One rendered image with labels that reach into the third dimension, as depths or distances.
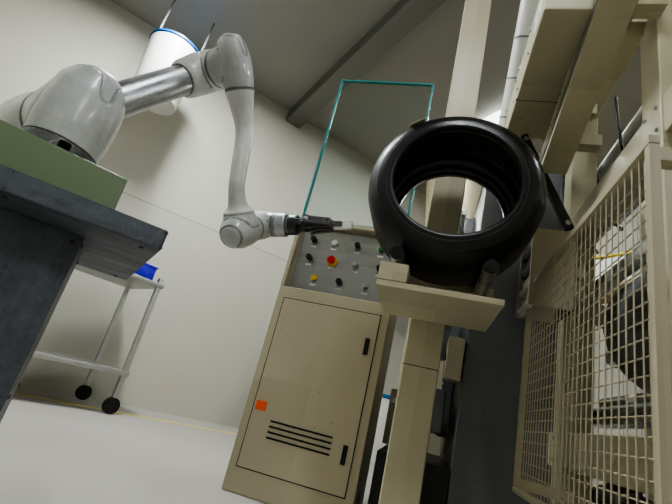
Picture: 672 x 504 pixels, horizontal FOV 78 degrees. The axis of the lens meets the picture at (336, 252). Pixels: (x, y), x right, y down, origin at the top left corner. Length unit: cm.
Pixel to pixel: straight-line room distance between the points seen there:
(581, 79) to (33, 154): 150
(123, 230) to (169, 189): 375
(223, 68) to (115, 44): 363
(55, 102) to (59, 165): 20
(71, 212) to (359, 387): 136
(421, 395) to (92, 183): 120
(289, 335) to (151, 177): 297
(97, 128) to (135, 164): 351
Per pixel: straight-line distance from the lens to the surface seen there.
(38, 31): 509
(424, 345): 159
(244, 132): 152
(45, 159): 95
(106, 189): 94
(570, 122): 171
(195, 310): 441
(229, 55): 155
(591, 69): 163
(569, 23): 159
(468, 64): 227
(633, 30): 171
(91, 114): 109
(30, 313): 93
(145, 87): 147
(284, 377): 194
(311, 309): 196
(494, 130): 153
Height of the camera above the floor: 42
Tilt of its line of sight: 20 degrees up
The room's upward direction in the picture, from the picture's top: 14 degrees clockwise
